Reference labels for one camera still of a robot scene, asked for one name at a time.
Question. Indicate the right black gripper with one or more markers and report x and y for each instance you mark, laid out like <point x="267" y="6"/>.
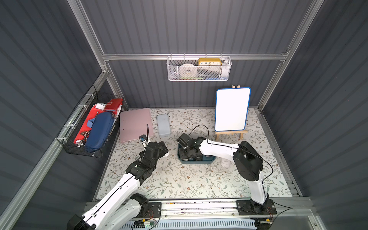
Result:
<point x="185" y="146"/>

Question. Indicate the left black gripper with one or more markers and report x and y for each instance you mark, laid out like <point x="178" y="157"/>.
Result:
<point x="160" y="147"/>

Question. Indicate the teal storage box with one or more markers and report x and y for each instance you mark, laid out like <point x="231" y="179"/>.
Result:
<point x="204" y="160"/>

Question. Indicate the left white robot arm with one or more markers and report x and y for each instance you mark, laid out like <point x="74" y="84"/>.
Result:
<point x="120" y="192"/>

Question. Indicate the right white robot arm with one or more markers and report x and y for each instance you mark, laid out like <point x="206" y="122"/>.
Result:
<point x="249" y="165"/>

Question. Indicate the light blue case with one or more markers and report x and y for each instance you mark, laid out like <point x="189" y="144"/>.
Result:
<point x="163" y="125"/>

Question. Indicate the floral table mat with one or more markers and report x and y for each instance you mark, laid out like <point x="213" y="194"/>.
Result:
<point x="175" y="180"/>

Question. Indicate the pink folder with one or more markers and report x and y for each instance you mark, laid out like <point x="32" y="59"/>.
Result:
<point x="133" y="123"/>

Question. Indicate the wooden easel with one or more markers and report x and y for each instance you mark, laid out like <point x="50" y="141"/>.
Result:
<point x="231" y="134"/>

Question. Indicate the navy blue pouch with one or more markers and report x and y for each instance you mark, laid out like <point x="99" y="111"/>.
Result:
<point x="100" y="131"/>

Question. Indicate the red package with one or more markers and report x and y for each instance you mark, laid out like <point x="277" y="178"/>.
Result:
<point x="114" y="106"/>

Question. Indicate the blue framed whiteboard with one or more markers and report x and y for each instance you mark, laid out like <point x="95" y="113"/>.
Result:
<point x="233" y="109"/>

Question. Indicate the white tape roll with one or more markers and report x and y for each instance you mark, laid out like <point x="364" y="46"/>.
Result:
<point x="187" y="71"/>

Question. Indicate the yellow clock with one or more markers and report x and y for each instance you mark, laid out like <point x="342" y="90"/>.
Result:
<point x="209" y="62"/>

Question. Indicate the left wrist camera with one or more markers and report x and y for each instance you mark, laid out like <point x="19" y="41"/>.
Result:
<point x="143" y="138"/>

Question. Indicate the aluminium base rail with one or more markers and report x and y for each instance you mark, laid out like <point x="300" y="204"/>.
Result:
<point x="221" y="213"/>

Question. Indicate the black wire basket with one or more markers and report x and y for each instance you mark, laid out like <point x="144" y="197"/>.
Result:
<point x="66" y="137"/>

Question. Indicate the white wire basket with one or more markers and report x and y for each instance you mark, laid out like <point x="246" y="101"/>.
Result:
<point x="205" y="73"/>

